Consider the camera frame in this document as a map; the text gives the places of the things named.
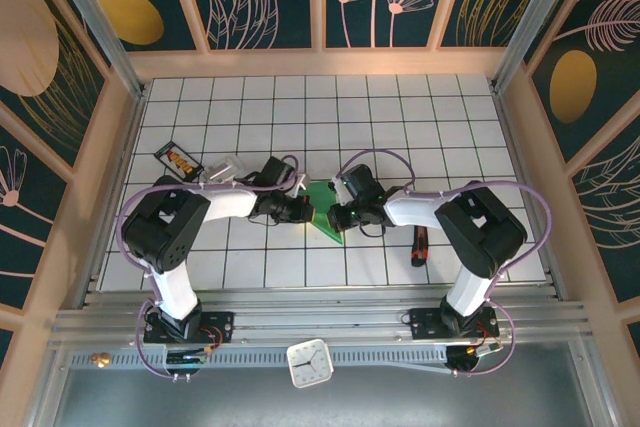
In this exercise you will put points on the green paper sheet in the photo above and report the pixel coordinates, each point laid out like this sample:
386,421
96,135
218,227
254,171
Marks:
322,224

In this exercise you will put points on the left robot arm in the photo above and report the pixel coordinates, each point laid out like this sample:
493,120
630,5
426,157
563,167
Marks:
165,227

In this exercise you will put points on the white square clock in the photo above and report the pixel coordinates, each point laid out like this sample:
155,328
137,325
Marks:
310,362

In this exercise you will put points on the black yellow battery pack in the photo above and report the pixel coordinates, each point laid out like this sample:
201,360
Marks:
177,161

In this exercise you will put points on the grey metal panel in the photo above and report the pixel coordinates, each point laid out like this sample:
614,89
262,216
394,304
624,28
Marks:
400,402

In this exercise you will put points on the brass knob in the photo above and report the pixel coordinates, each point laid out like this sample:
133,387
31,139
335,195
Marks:
100,360

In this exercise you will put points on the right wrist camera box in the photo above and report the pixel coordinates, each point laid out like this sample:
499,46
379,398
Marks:
340,189

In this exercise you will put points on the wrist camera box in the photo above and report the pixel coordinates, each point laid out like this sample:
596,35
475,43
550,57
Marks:
301,182
340,189

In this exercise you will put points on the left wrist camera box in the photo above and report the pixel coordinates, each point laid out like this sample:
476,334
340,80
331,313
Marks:
301,182

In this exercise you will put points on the aluminium mounting rail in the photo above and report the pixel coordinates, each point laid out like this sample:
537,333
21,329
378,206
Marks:
325,317

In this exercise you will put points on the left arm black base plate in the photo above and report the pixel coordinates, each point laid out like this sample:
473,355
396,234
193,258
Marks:
220,322

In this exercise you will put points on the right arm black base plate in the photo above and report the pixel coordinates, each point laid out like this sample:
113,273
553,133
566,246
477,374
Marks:
425,319

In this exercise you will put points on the aluminium table side rail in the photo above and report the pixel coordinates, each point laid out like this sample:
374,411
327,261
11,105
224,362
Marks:
515,147
129,142

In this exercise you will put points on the aluminium frame post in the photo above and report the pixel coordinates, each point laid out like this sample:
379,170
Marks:
532,17
100,27

